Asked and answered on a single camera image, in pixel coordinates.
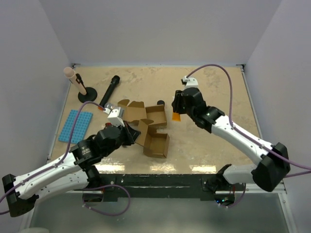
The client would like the orange tube white cap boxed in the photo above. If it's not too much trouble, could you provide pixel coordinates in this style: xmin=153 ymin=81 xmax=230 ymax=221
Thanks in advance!
xmin=172 ymin=112 xmax=181 ymax=121

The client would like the small black round cap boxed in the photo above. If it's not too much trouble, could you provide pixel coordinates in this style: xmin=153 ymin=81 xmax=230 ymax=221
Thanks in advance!
xmin=157 ymin=100 xmax=165 ymax=105

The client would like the taped cardboard box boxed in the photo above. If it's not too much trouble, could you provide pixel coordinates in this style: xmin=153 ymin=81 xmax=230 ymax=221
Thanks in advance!
xmin=117 ymin=99 xmax=167 ymax=127

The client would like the small cardboard box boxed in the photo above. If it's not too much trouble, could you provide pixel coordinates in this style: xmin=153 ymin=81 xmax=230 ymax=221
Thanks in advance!
xmin=136 ymin=119 xmax=170 ymax=159

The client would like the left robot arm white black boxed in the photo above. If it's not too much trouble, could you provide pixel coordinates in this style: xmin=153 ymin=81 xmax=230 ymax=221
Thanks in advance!
xmin=2 ymin=125 xmax=140 ymax=217

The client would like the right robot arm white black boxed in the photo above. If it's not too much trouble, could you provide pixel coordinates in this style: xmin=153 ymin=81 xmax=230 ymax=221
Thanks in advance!
xmin=172 ymin=87 xmax=290 ymax=192

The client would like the blue studded building plate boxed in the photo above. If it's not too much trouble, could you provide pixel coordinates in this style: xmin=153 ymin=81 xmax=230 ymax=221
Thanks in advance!
xmin=58 ymin=109 xmax=94 ymax=145

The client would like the silver glitter microphone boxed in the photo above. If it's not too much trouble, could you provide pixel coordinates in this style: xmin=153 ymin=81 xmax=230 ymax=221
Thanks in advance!
xmin=104 ymin=102 xmax=116 ymax=109

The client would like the black microphone orange end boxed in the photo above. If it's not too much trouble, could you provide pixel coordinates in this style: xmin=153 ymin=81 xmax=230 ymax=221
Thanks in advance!
xmin=98 ymin=75 xmax=120 ymax=110

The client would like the beige microphone on stand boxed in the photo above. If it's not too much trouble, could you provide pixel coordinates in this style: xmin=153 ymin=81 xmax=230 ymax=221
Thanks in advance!
xmin=63 ymin=67 xmax=87 ymax=96

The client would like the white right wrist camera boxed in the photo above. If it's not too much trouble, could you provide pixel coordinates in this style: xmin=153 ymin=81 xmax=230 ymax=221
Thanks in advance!
xmin=181 ymin=76 xmax=198 ymax=89

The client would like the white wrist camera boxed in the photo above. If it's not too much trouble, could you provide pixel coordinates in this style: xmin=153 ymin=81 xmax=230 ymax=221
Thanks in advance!
xmin=104 ymin=107 xmax=125 ymax=127
xmin=181 ymin=76 xmax=198 ymax=89

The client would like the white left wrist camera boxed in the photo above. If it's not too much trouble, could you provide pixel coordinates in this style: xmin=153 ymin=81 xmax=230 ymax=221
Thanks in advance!
xmin=104 ymin=107 xmax=125 ymax=127

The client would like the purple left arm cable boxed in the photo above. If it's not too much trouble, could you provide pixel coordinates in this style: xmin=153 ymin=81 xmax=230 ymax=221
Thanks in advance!
xmin=0 ymin=101 xmax=132 ymax=215

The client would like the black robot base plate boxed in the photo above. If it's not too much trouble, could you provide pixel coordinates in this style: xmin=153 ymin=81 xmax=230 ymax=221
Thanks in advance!
xmin=72 ymin=173 xmax=246 ymax=202

